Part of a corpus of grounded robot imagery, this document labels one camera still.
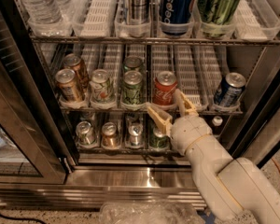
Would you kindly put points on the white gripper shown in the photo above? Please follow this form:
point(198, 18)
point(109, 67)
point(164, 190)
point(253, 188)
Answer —
point(189, 132)

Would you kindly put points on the red coke can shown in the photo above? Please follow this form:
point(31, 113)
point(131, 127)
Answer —
point(165, 84)

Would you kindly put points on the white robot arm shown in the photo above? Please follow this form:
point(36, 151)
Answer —
point(229, 186)

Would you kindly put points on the green can bottom shelf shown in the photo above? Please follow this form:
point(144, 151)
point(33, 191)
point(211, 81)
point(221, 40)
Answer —
point(158, 140)

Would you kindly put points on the silver can bottom shelf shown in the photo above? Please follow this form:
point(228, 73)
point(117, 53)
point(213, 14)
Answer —
point(135, 134)

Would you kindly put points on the silver can shelf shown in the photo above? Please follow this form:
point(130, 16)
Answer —
point(137, 11)
point(135, 134)

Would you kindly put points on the green can front middle shelf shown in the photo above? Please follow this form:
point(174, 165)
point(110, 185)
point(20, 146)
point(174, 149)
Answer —
point(132, 89)

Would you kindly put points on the blue pepsi can middle shelf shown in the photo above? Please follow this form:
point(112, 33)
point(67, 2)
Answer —
point(230, 89)

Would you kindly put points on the blue pepsi can shelf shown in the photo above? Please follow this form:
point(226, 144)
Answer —
point(230, 89)
point(175, 16)

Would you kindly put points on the green can rear middle shelf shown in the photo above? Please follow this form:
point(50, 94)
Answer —
point(132, 63)

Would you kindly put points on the gold can bottom shelf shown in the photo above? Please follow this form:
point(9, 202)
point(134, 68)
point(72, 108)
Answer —
point(110, 135)

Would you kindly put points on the white green can middle shelf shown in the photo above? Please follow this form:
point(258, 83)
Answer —
point(102, 89)

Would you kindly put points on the green silver can bottom left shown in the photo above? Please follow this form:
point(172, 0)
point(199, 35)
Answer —
point(85, 134)

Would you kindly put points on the right fridge door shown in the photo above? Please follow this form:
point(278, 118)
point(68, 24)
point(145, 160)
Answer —
point(256, 134)

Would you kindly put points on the gold brown can front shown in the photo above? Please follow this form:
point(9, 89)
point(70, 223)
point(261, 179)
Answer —
point(69, 85)

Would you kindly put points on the gold brown can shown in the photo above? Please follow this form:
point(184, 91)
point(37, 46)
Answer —
point(69, 85)
point(77, 64)

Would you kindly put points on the blue pepsi can top shelf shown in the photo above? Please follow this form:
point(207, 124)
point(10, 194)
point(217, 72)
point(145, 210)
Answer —
point(175, 16)

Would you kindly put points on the gold brown can rear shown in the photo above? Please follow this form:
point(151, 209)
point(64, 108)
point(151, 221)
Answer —
point(77, 64)

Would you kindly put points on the green can top shelf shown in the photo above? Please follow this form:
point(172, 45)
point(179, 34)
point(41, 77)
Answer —
point(217, 15)

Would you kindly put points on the silver can top shelf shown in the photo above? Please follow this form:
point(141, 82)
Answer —
point(137, 11)

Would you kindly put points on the left fridge glass door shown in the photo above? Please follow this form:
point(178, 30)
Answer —
point(26, 133)

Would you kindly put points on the dark bottle white cap right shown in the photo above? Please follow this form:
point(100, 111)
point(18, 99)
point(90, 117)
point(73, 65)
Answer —
point(217, 123)

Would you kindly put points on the crumpled clear plastic bag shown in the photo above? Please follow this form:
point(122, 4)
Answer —
point(148, 213)

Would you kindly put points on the clear water bottle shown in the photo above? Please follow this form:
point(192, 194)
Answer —
point(43, 11)

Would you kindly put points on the middle wire shelf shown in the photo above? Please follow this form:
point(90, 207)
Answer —
point(143, 110)

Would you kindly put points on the wire shelf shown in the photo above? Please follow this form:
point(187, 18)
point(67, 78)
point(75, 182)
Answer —
point(143, 110)
point(152, 41)

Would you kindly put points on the top wire shelf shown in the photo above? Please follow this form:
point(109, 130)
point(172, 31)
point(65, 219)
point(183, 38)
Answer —
point(152, 41)

